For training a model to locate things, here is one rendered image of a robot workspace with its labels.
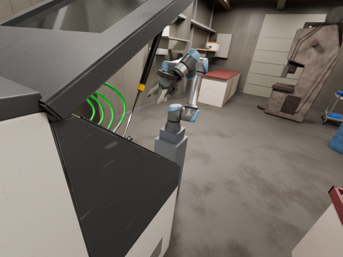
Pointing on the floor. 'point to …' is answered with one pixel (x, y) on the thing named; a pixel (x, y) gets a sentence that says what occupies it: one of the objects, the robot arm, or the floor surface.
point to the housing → (32, 182)
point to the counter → (218, 86)
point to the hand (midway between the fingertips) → (152, 98)
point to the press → (275, 98)
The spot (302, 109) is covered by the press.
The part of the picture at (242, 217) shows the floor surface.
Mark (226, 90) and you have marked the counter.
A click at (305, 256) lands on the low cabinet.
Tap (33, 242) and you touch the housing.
